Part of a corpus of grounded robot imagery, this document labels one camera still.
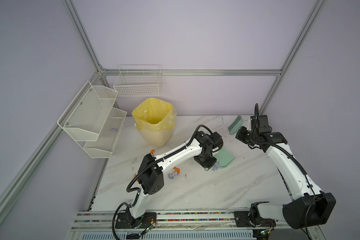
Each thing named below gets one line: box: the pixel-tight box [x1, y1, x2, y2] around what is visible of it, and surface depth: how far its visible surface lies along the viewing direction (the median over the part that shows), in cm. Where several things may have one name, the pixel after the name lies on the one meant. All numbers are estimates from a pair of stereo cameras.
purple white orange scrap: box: [168, 166, 181, 180], surface depth 90 cm
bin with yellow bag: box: [131, 98, 177, 147], surface depth 93 cm
